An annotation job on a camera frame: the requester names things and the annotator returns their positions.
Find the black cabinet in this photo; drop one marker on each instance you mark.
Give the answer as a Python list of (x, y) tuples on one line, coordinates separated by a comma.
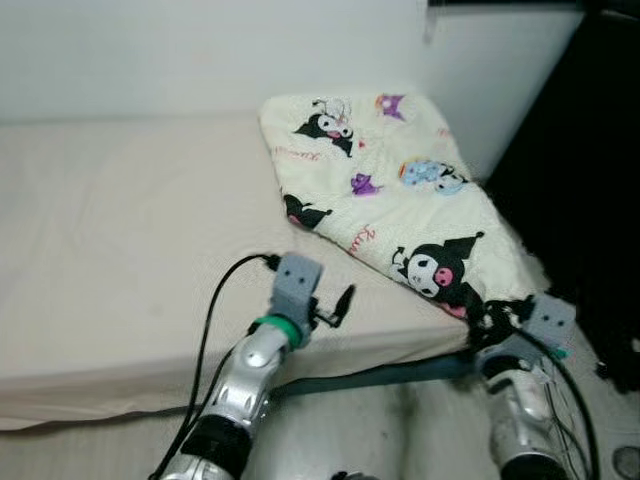
[(580, 180)]

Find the dark blue bed base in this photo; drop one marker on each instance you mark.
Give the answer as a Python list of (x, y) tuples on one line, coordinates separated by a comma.
[(400, 372)]

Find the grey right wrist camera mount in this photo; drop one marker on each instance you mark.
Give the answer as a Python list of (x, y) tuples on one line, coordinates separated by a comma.
[(552, 320)]

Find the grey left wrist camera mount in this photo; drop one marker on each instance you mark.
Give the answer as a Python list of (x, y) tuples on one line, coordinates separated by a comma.
[(296, 280)]

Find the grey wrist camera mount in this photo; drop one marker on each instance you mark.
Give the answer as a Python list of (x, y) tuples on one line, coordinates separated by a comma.
[(296, 280), (552, 320)]

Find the bed with cream sheet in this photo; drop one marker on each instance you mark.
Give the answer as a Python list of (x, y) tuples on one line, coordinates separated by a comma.
[(130, 220)]

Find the cream cartoon print blanket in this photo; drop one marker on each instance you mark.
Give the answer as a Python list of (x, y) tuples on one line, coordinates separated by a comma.
[(420, 215)]

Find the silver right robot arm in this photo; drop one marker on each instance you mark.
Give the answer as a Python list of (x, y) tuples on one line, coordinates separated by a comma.
[(515, 420)]

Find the grey slipper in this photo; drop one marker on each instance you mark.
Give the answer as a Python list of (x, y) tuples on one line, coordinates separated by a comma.
[(628, 465)]

